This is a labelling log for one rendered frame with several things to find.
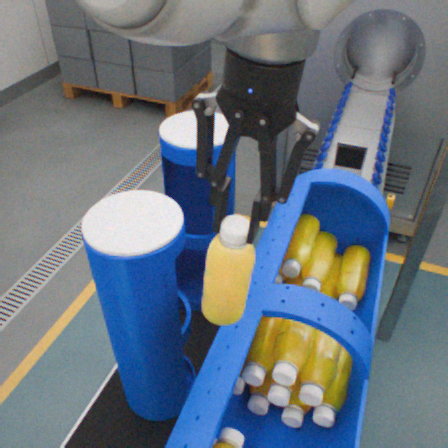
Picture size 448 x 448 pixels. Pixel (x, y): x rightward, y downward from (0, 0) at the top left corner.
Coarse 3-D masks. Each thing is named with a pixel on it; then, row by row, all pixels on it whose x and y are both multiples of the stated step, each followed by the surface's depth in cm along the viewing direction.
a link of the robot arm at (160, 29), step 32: (96, 0) 18; (128, 0) 17; (160, 0) 17; (192, 0) 17; (224, 0) 18; (256, 0) 19; (288, 0) 20; (320, 0) 20; (352, 0) 21; (128, 32) 19; (160, 32) 19; (192, 32) 19; (224, 32) 21; (256, 32) 22
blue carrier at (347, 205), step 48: (336, 192) 110; (288, 240) 89; (384, 240) 105; (288, 288) 79; (240, 336) 73; (336, 336) 73; (192, 432) 62; (240, 432) 85; (288, 432) 86; (336, 432) 80
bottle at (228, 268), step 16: (208, 256) 59; (224, 256) 57; (240, 256) 57; (208, 272) 60; (224, 272) 58; (240, 272) 58; (208, 288) 62; (224, 288) 60; (240, 288) 61; (208, 304) 64; (224, 304) 62; (240, 304) 64; (224, 320) 65
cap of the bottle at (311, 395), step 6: (306, 390) 77; (312, 390) 76; (318, 390) 77; (300, 396) 77; (306, 396) 77; (312, 396) 76; (318, 396) 76; (306, 402) 78; (312, 402) 77; (318, 402) 77
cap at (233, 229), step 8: (232, 216) 57; (240, 216) 57; (224, 224) 56; (232, 224) 56; (240, 224) 56; (248, 224) 57; (224, 232) 55; (232, 232) 55; (240, 232) 55; (224, 240) 56; (232, 240) 56; (240, 240) 56
